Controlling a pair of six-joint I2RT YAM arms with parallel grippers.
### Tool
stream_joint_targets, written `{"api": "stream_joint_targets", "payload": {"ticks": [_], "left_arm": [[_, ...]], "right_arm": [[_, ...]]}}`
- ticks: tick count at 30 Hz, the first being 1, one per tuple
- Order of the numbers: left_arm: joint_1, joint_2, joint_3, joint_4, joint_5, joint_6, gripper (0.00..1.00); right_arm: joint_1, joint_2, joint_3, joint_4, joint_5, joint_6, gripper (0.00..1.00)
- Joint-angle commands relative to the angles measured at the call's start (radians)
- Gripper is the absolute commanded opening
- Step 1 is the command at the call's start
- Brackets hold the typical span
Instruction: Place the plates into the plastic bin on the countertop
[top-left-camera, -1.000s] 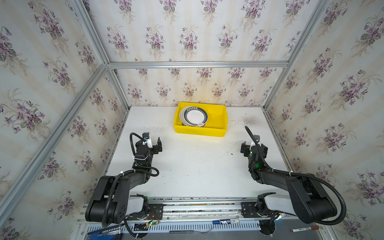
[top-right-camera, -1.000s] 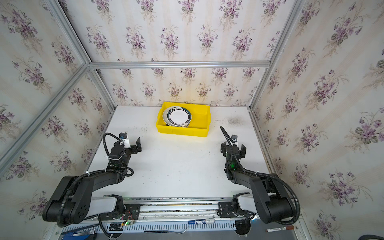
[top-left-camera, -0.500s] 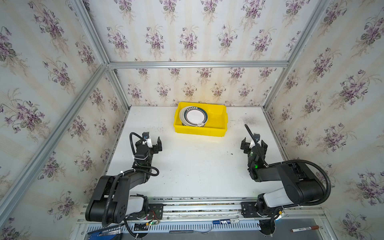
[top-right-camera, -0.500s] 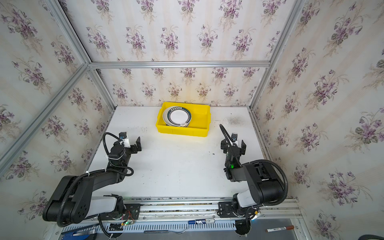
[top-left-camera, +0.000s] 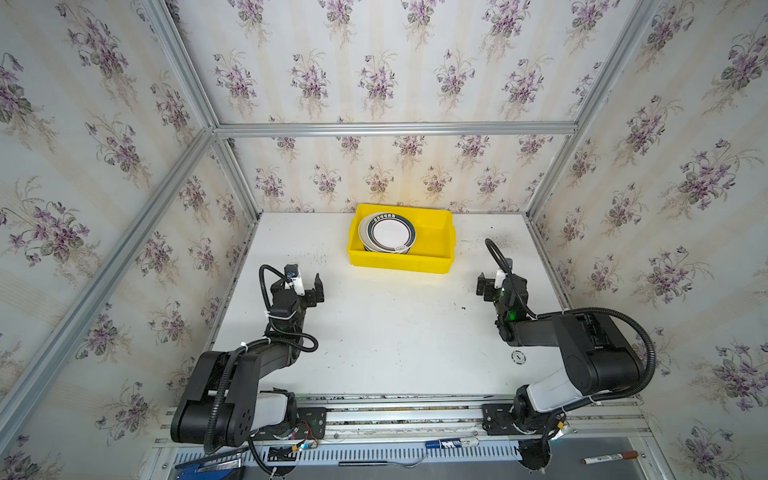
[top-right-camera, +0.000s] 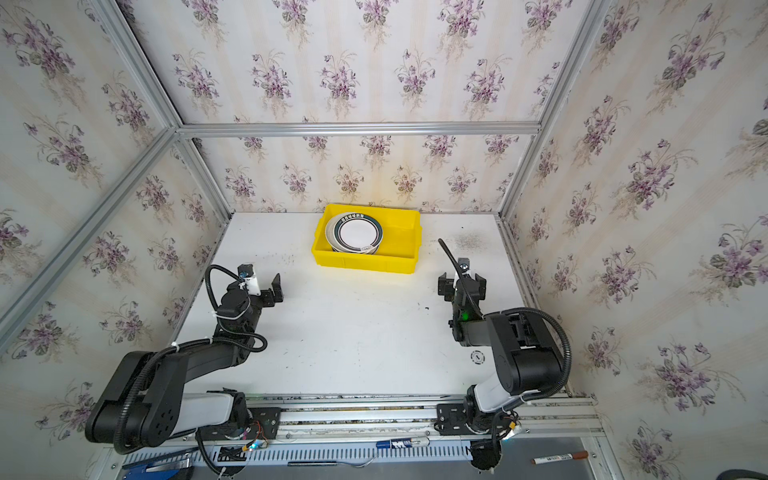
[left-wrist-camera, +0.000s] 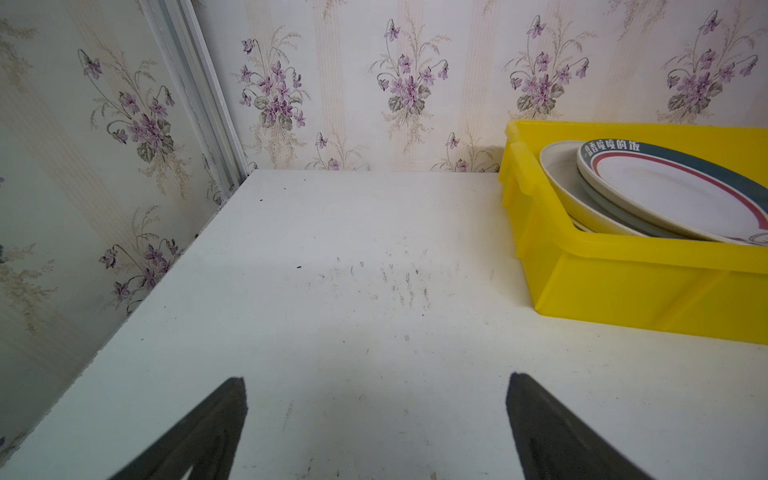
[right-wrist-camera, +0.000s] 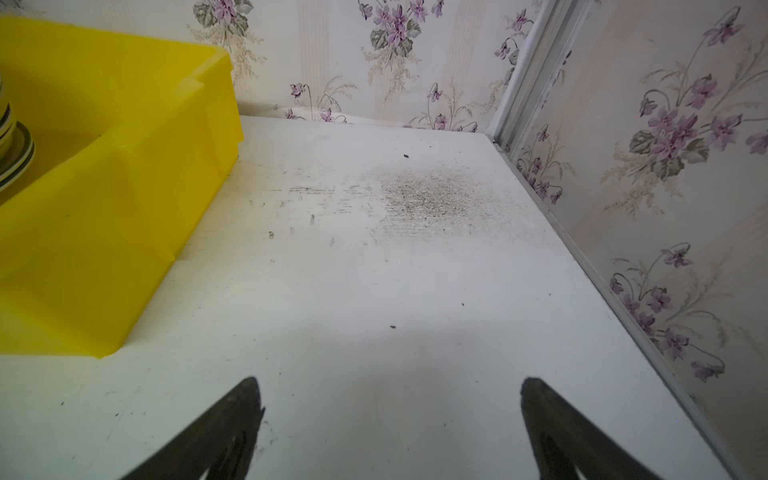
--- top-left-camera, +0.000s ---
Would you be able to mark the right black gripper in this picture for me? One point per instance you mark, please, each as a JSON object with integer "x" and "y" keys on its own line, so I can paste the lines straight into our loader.
{"x": 492, "y": 291}

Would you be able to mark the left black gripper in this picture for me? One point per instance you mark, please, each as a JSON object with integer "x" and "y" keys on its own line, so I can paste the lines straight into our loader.
{"x": 306, "y": 293}

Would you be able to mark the white plate teal red rim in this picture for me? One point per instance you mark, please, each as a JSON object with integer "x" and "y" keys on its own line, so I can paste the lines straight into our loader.
{"x": 391, "y": 233}

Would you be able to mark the plain white large plate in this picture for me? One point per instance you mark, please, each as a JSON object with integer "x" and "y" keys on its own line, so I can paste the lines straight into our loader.
{"x": 364, "y": 235}

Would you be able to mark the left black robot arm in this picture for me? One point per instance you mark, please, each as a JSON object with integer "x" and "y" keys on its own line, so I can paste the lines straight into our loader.
{"x": 218, "y": 405}

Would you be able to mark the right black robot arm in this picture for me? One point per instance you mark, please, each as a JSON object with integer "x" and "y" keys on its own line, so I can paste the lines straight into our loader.
{"x": 597, "y": 358}

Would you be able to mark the yellow plastic bin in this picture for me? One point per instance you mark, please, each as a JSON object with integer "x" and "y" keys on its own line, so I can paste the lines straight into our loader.
{"x": 433, "y": 251}

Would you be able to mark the blue white marker pen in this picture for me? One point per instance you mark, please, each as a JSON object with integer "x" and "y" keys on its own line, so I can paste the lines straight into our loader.
{"x": 452, "y": 443}

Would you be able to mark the red white marker pen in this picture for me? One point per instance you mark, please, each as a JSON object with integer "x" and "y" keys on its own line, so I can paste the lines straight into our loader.
{"x": 627, "y": 455}

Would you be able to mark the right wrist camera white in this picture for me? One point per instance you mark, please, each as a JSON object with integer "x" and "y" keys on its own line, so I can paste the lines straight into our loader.
{"x": 500, "y": 276}

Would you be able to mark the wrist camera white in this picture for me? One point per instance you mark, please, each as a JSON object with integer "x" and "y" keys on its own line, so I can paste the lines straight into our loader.
{"x": 500, "y": 276}
{"x": 294, "y": 279}

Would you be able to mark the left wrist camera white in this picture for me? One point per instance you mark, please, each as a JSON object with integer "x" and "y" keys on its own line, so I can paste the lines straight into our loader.
{"x": 294, "y": 279}

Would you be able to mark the aluminium cage frame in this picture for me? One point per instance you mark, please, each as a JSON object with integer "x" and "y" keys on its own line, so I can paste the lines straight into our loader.
{"x": 33, "y": 384}

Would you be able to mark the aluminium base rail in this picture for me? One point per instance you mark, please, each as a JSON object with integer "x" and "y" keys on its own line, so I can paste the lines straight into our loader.
{"x": 374, "y": 429}

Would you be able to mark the blue tool under rail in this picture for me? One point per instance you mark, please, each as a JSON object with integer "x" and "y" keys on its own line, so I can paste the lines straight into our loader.
{"x": 227, "y": 465}

